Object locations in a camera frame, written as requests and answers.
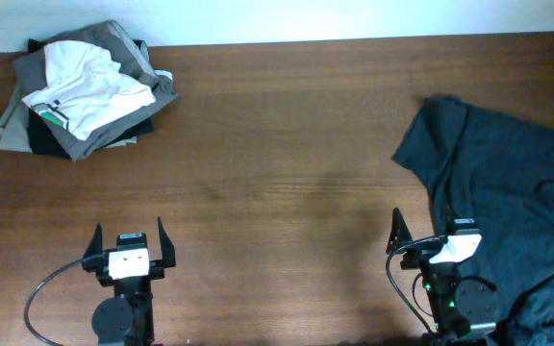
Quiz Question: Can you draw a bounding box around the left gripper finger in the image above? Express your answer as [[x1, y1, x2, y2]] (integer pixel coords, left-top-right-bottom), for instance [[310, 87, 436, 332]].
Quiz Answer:
[[83, 223, 103, 260], [157, 217, 176, 267]]

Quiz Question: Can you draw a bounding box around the dark green t-shirt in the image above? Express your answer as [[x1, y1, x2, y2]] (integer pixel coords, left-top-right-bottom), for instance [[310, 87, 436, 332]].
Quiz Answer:
[[393, 96, 554, 345]]

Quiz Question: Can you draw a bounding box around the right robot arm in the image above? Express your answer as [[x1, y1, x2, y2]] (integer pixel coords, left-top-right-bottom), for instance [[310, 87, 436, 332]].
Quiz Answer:
[[386, 208, 497, 345]]

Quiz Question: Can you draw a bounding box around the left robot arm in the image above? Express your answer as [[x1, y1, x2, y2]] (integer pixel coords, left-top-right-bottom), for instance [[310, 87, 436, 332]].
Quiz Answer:
[[82, 219, 176, 346]]

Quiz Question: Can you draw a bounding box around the light grey folded garment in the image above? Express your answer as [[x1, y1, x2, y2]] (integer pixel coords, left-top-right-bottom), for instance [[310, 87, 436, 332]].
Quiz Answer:
[[0, 83, 154, 161]]

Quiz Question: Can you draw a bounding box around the white folded shirt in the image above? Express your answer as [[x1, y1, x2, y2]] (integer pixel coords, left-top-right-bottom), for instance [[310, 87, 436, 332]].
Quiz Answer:
[[22, 40, 156, 140]]

